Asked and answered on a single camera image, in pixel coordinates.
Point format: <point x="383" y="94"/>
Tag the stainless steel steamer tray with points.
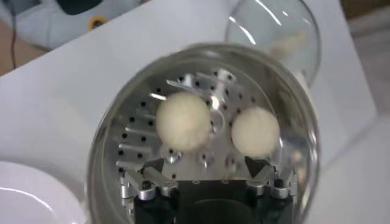
<point x="137" y="128"/>

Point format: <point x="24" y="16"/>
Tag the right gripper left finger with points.
<point x="152" y="182"/>

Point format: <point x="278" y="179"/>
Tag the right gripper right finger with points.
<point x="268" y="182"/>

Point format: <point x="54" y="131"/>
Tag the white round plate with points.
<point x="30" y="198"/>

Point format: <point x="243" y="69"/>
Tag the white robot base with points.
<point x="45" y="27"/>

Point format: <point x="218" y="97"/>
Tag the white steamed baozi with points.
<point x="255" y="131"/>
<point x="182" y="121"/>

